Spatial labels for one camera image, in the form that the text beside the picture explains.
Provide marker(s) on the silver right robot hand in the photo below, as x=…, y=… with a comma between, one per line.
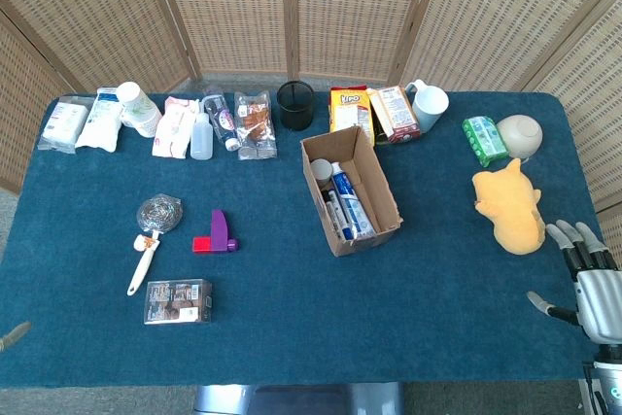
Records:
x=600, y=303

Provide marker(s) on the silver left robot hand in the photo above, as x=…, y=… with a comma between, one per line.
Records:
x=14, y=335

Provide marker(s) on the clear plastic case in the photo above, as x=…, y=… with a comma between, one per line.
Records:
x=177, y=302

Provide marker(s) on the red building block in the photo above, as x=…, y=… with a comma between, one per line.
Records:
x=201, y=244

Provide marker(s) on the purple building block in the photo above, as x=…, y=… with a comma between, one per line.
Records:
x=218, y=230

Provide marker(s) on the brown cardboard box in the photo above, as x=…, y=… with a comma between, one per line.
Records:
x=374, y=182

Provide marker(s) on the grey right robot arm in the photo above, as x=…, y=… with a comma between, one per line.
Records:
x=607, y=381

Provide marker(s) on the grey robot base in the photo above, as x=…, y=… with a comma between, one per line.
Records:
x=291, y=398

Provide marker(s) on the yellow plush toy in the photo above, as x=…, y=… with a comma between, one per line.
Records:
x=510, y=203

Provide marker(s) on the beige bowl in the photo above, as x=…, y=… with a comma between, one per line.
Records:
x=522, y=135

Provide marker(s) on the green tissue pack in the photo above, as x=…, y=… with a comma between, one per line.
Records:
x=481, y=138

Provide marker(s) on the white tissue pack clear wrap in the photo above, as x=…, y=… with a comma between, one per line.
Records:
x=63, y=123

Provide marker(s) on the white blue pouch bag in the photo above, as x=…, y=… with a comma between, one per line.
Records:
x=101, y=123

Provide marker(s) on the pink white wipes pack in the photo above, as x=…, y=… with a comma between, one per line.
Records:
x=172, y=130

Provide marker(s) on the light blue mug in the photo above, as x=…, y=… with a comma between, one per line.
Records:
x=430, y=106

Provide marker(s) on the blue white toothpaste tube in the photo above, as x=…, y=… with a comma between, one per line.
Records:
x=352, y=203

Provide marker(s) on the translucent squeeze bottle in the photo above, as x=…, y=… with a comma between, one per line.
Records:
x=201, y=140

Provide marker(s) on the blue table cloth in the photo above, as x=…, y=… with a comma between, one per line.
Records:
x=291, y=313

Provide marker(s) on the brown white snack carton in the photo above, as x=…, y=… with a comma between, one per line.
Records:
x=396, y=114

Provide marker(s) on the purple label water bottle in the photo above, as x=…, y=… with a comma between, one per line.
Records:
x=222, y=121

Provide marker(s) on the yellow biscuit bag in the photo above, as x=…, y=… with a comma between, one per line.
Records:
x=346, y=109

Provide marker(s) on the clear bag brown snacks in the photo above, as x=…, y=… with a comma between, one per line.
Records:
x=255, y=123

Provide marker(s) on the black mesh pen holder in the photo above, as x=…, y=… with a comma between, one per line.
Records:
x=296, y=106

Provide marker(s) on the wicker folding screen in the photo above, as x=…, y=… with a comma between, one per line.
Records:
x=359, y=7

